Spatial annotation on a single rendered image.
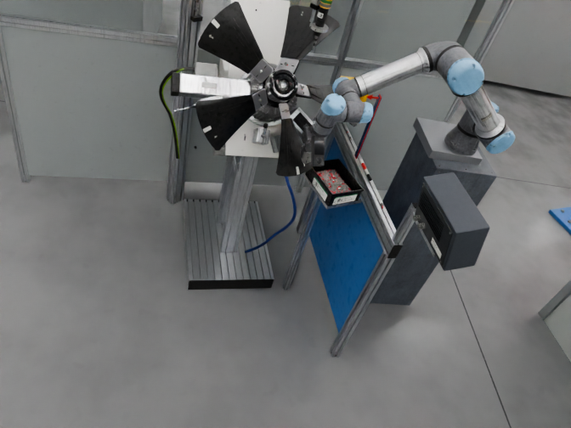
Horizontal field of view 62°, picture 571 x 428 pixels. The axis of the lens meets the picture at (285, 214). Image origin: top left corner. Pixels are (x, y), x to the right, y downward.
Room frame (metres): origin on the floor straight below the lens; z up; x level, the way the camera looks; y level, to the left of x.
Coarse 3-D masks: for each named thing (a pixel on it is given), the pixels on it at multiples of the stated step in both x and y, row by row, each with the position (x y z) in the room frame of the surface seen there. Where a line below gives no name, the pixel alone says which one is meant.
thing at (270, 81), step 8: (272, 72) 1.79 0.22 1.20; (280, 72) 1.70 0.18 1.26; (288, 72) 1.72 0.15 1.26; (264, 80) 1.76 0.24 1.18; (272, 80) 1.67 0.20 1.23; (280, 80) 1.70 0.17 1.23; (288, 80) 1.70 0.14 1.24; (296, 80) 1.71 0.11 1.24; (272, 88) 1.65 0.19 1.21; (280, 88) 1.68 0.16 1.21; (288, 88) 1.69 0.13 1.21; (296, 88) 1.70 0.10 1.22; (272, 96) 1.65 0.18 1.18; (280, 96) 1.66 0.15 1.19; (288, 96) 1.67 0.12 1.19; (272, 104) 1.72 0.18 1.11
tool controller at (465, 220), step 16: (432, 176) 1.36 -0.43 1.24; (448, 176) 1.37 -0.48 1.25; (432, 192) 1.28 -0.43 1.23; (448, 192) 1.29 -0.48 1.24; (464, 192) 1.30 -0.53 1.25; (416, 208) 1.36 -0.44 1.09; (432, 208) 1.25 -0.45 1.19; (448, 208) 1.21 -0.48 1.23; (464, 208) 1.22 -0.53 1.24; (432, 224) 1.23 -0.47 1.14; (448, 224) 1.16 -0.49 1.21; (464, 224) 1.15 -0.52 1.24; (480, 224) 1.16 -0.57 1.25; (432, 240) 1.22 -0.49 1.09; (448, 240) 1.14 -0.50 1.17; (464, 240) 1.13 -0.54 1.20; (480, 240) 1.15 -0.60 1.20; (448, 256) 1.13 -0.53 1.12; (464, 256) 1.15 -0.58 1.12
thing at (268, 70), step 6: (264, 60) 1.73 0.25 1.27; (258, 66) 1.73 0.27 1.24; (264, 66) 1.73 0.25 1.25; (270, 66) 1.73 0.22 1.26; (252, 72) 1.74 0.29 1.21; (258, 72) 1.74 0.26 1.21; (264, 72) 1.73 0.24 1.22; (270, 72) 1.73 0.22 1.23; (258, 78) 1.74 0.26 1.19; (264, 78) 1.73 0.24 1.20
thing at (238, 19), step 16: (224, 16) 1.75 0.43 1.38; (240, 16) 1.76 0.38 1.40; (208, 32) 1.73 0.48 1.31; (224, 32) 1.74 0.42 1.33; (240, 32) 1.74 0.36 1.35; (208, 48) 1.73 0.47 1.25; (224, 48) 1.73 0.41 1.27; (240, 48) 1.73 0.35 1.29; (256, 48) 1.73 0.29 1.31; (240, 64) 1.73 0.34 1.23; (256, 64) 1.73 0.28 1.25
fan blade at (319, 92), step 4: (308, 88) 1.79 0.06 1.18; (312, 88) 1.80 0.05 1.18; (316, 88) 1.81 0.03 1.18; (320, 88) 1.83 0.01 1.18; (324, 88) 1.84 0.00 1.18; (328, 88) 1.85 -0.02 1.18; (312, 92) 1.77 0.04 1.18; (316, 92) 1.78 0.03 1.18; (320, 92) 1.80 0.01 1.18; (324, 92) 1.81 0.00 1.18; (328, 92) 1.83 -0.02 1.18; (332, 92) 1.84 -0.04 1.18; (312, 96) 1.74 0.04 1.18; (316, 96) 1.75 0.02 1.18; (320, 96) 1.77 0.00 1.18; (324, 96) 1.78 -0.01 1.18; (316, 100) 1.73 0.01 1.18; (320, 100) 1.74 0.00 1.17; (352, 124) 1.74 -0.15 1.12; (356, 124) 1.75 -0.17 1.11
